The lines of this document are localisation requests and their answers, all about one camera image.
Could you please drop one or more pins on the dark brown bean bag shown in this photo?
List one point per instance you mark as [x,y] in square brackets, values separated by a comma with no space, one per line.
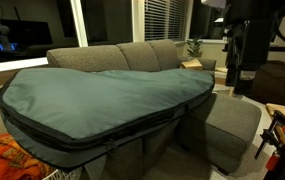
[269,83]

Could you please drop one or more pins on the round wooden stool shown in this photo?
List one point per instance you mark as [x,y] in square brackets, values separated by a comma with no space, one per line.
[224,70]

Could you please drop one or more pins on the wooden table with clamps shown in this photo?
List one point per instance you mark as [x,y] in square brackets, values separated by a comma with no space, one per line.
[274,135]

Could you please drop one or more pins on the small green potted plant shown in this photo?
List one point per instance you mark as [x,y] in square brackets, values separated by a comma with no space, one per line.
[194,49]

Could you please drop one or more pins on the orange patterned cloth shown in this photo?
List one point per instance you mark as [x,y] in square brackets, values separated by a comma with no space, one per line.
[17,164]

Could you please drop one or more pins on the white wire basket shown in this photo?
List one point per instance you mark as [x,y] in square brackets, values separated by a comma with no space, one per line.
[61,175]

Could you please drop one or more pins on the green zip bag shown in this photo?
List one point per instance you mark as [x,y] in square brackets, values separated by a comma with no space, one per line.
[67,118]

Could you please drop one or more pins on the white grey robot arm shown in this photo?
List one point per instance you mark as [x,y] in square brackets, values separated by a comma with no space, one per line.
[249,25]

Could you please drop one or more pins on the grey fabric sofa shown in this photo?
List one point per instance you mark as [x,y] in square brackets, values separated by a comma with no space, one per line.
[217,137]

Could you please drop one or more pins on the tan cardboard box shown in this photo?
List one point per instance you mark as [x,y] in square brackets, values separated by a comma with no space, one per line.
[193,64]

